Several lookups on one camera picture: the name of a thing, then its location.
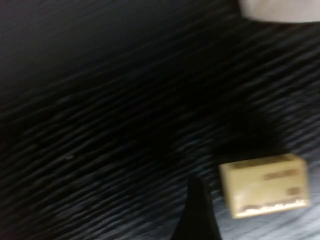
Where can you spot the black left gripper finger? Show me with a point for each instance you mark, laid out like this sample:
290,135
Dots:
197,215

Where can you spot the small tan eraser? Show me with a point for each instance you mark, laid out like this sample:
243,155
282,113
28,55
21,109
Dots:
265,185

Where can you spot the cream fabric pencil case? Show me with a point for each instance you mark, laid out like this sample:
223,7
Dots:
280,10

